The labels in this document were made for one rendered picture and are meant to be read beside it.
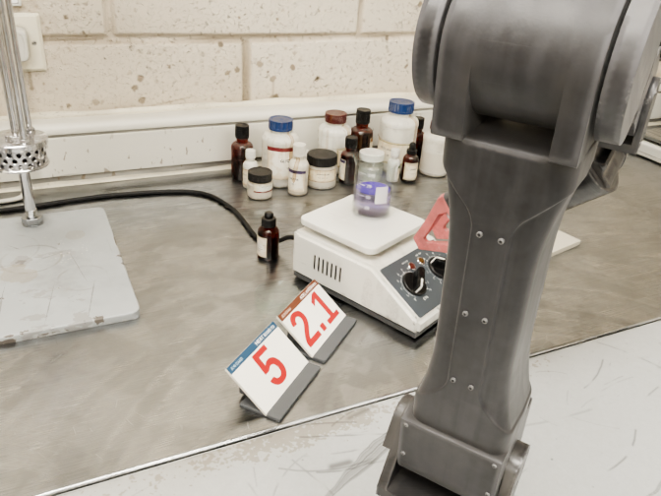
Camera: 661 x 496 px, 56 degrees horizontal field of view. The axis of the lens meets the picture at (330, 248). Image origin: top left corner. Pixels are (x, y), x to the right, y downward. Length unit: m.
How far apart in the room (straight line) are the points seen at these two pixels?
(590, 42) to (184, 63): 0.93
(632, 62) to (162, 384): 0.53
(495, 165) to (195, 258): 0.63
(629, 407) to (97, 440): 0.52
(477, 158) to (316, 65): 0.94
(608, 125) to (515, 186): 0.05
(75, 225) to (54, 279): 0.15
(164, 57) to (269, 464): 0.75
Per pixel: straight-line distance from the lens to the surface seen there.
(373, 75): 1.28
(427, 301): 0.74
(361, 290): 0.75
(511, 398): 0.38
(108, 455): 0.60
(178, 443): 0.60
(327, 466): 0.58
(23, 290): 0.82
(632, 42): 0.27
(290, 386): 0.65
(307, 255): 0.79
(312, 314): 0.71
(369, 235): 0.76
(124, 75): 1.12
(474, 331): 0.35
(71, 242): 0.92
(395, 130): 1.17
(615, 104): 0.27
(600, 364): 0.78
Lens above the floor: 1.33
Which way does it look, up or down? 28 degrees down
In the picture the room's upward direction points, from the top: 4 degrees clockwise
